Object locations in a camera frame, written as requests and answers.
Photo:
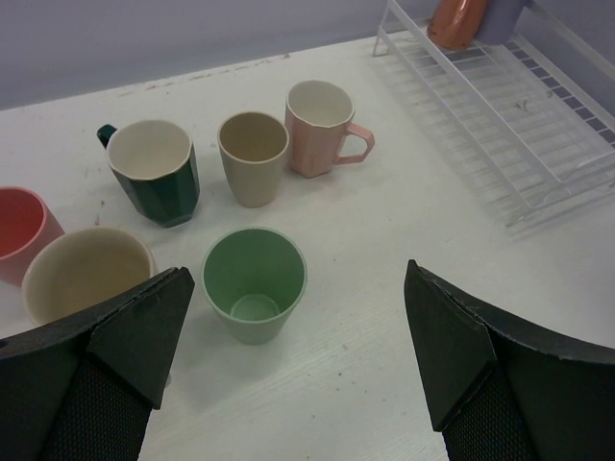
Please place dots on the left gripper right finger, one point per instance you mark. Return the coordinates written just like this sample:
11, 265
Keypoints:
499, 387

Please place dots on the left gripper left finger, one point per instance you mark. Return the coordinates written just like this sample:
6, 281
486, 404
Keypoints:
84, 387

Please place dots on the cream floral mug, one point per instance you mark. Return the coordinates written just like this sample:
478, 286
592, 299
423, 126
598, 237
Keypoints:
81, 269

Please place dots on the salmon pink plastic cup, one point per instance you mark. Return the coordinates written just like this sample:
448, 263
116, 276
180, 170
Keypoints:
27, 227

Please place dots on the light green plastic cup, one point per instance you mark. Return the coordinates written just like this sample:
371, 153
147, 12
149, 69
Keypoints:
253, 278

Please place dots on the dark green mug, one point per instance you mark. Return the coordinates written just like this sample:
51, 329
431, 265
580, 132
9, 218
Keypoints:
154, 162

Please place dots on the beige plastic cup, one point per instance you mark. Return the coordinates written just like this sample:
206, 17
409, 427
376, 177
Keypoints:
253, 148

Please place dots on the light pink mug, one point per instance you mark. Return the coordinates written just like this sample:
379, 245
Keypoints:
319, 116

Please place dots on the orange mug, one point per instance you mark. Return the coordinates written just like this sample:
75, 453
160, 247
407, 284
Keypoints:
455, 23

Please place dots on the lavender plastic cup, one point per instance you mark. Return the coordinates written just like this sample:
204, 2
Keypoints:
499, 21

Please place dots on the white wire dish rack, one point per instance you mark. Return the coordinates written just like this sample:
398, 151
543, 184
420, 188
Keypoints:
537, 140

